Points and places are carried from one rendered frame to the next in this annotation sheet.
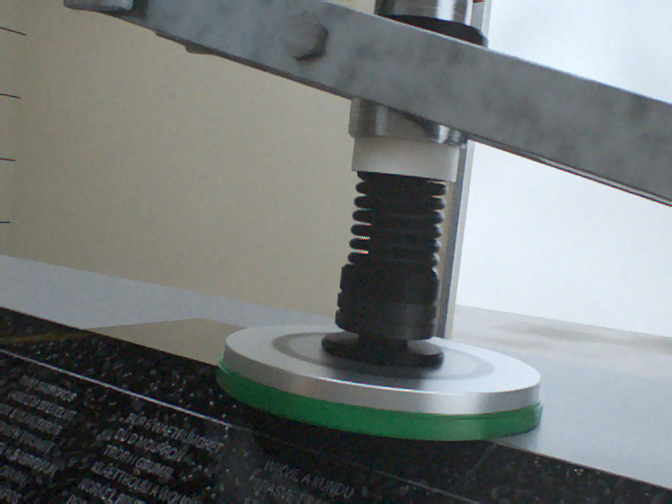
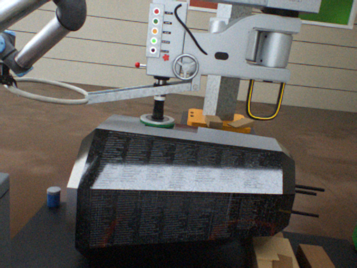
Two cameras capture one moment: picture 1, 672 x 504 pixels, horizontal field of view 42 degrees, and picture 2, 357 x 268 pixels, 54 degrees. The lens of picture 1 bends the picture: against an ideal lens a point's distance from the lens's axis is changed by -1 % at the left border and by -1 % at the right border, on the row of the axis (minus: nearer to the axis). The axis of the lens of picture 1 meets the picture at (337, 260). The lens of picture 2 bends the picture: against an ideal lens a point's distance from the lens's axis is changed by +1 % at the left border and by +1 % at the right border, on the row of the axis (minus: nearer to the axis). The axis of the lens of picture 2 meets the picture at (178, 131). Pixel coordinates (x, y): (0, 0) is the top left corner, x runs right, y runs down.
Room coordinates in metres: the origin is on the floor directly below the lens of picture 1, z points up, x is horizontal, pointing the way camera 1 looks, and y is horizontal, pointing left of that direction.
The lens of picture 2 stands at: (2.53, -0.89, 1.44)
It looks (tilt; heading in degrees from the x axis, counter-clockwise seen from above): 16 degrees down; 152
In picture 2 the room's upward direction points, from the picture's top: 7 degrees clockwise
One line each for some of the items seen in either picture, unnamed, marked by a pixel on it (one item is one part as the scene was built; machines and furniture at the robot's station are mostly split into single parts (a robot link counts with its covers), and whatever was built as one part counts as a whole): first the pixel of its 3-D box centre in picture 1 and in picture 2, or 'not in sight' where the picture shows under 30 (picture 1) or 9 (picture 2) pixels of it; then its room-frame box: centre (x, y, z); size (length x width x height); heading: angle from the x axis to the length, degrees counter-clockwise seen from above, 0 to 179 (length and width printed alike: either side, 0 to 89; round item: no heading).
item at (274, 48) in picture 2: not in sight; (273, 49); (0.82, 0.58, 1.39); 0.19 x 0.19 x 0.20
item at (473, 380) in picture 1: (381, 362); (157, 119); (0.59, -0.04, 0.89); 0.21 x 0.21 x 0.01
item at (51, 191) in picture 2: not in sight; (53, 196); (-0.06, -0.56, 0.08); 0.10 x 0.10 x 0.13
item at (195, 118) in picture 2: not in sight; (217, 119); (0.18, 0.68, 0.76); 0.49 x 0.49 x 0.05; 61
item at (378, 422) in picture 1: (380, 367); (157, 119); (0.59, -0.04, 0.89); 0.22 x 0.22 x 0.04
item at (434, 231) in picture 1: (398, 212); (159, 103); (0.59, -0.04, 0.99); 0.06 x 0.06 x 0.09
